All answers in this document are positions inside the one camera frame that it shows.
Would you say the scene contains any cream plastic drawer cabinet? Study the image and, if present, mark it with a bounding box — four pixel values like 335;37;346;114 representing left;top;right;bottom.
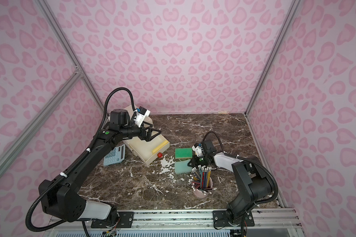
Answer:
123;105;155;156

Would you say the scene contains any green sponge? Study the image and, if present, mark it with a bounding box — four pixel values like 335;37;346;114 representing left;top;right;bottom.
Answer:
175;148;193;160

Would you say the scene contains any light mint sponge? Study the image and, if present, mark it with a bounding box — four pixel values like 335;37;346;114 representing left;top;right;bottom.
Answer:
175;160;192;174

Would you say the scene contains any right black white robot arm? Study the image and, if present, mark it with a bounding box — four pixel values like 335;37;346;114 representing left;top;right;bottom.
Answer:
188;137;278;236

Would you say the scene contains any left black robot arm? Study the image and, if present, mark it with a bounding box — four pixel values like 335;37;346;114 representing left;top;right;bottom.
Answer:
25;87;161;232

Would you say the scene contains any bundle of coloured pencils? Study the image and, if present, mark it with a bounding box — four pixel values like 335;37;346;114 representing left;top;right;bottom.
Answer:
189;166;213;189

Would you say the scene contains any light blue calculator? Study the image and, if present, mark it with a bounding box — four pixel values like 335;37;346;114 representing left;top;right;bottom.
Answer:
103;144;126;166

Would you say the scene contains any pink pencil cup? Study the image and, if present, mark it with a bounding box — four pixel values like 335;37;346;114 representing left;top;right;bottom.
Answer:
192;178;214;198

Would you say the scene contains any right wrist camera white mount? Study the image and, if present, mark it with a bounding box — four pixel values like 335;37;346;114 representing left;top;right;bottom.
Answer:
192;143;204;157

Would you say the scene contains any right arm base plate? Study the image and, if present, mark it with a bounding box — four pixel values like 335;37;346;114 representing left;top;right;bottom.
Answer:
212;210;255;229

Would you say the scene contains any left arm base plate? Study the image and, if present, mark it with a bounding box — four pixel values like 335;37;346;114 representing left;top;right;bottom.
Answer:
91;211;134;229

